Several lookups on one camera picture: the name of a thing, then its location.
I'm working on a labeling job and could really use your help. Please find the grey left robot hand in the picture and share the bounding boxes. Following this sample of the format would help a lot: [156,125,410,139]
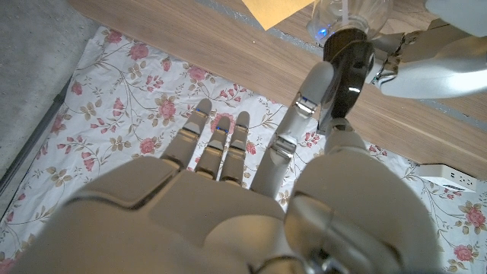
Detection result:
[364,18,487,100]

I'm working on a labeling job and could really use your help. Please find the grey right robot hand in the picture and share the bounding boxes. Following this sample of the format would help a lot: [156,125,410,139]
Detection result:
[9,60,442,274]

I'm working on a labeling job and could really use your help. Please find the clear plastic dispenser bottle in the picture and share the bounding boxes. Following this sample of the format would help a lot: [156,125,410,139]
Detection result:
[306,0,393,45]

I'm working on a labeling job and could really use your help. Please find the yellow paper envelope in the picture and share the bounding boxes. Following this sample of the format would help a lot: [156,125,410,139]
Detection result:
[241,0,316,31]

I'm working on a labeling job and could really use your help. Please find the white power strip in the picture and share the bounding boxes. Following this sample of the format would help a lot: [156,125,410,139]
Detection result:
[416,163,479,193]

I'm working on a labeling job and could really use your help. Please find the floral rose backdrop cloth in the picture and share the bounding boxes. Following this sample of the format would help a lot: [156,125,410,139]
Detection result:
[0,25,487,274]

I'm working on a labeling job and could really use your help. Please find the black backdrop pole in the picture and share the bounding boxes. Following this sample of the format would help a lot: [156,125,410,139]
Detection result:
[0,75,73,195]

